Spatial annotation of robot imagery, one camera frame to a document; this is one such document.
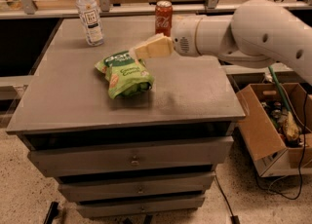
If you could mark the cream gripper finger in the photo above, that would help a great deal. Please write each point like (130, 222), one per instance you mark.
(165, 49)
(147, 47)

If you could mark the clear plastic water bottle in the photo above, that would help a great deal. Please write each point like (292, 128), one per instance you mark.
(89, 16)

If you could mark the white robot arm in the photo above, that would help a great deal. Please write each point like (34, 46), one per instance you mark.
(258, 34)

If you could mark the green snack bag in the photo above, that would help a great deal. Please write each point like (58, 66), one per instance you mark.
(125, 75)

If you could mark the red cola can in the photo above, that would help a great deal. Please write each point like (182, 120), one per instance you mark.
(163, 17)

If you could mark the top grey drawer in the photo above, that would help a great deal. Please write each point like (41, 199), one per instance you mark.
(131, 156)

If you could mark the grey drawer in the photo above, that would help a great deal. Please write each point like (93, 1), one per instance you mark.
(131, 156)
(139, 206)
(137, 187)

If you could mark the middle grey drawer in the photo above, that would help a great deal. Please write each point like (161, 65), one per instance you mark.
(137, 187)

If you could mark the open cardboard box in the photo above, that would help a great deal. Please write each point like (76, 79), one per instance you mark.
(271, 156)

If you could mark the bottom grey drawer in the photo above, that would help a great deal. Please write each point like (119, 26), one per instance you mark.
(139, 206)

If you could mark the black object on floor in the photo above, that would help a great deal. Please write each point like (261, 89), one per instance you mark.
(52, 213)

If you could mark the green handled brush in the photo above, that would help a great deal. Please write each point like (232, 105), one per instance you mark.
(289, 125)

